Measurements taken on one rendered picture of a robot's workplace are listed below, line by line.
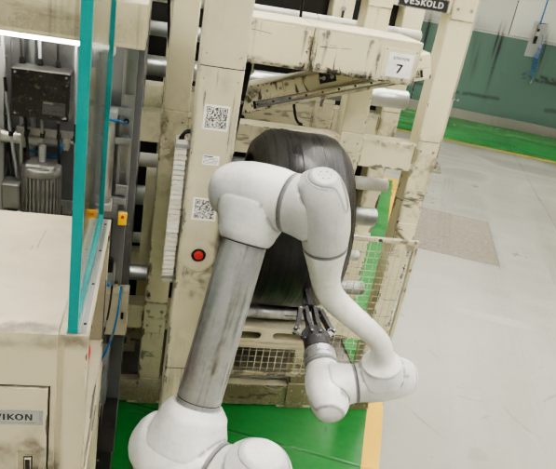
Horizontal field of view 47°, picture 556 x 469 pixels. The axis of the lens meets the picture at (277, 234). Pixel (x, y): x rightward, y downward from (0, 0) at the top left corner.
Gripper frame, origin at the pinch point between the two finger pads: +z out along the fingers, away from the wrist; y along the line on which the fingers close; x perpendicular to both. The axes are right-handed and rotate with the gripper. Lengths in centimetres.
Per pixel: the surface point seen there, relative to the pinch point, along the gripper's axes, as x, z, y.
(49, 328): -35, -50, 66
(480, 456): 112, 20, -114
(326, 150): -34.7, 29.9, -1.9
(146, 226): 47, 87, 49
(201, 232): -4.1, 22.7, 32.3
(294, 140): -34.7, 33.7, 7.6
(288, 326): 20.7, 8.3, 0.6
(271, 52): -50, 61, 15
